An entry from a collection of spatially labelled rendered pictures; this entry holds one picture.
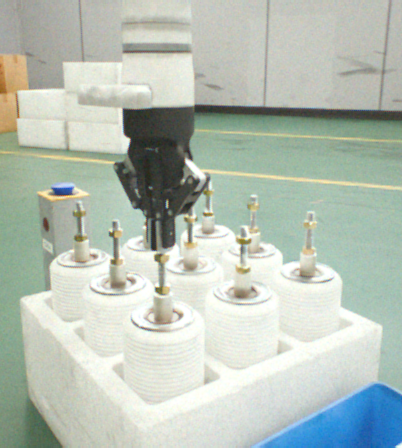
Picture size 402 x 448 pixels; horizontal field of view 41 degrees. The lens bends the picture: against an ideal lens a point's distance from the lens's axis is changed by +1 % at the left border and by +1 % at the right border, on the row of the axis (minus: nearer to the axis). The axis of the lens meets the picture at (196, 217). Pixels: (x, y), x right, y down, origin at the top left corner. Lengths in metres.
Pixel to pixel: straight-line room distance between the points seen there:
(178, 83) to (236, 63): 5.61
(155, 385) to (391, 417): 0.34
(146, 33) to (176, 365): 0.35
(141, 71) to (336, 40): 5.34
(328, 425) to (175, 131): 0.42
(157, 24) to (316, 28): 5.38
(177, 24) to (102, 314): 0.36
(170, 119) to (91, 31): 6.57
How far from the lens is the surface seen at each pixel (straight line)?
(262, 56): 6.05
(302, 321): 0.75
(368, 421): 0.82
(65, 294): 0.81
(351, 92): 5.81
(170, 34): 0.54
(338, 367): 0.77
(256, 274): 0.82
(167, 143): 0.55
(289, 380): 0.70
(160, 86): 0.54
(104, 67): 3.38
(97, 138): 3.45
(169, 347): 0.60
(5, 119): 4.66
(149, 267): 0.84
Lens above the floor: 0.53
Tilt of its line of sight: 16 degrees down
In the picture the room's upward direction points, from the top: straight up
